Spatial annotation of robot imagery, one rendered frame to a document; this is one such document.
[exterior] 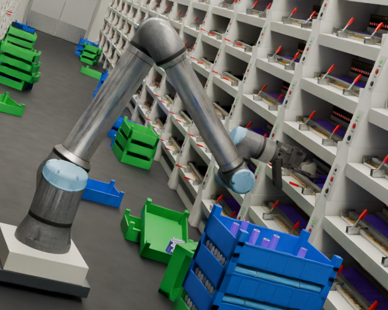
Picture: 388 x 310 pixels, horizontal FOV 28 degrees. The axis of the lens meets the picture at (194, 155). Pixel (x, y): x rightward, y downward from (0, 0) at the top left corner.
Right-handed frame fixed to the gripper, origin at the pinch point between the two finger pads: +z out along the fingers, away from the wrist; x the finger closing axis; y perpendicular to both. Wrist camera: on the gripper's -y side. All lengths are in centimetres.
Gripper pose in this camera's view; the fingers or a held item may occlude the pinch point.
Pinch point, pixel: (315, 177)
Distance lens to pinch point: 294.9
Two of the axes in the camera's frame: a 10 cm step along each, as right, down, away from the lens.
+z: 8.9, 3.7, 2.6
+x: -1.8, -2.3, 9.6
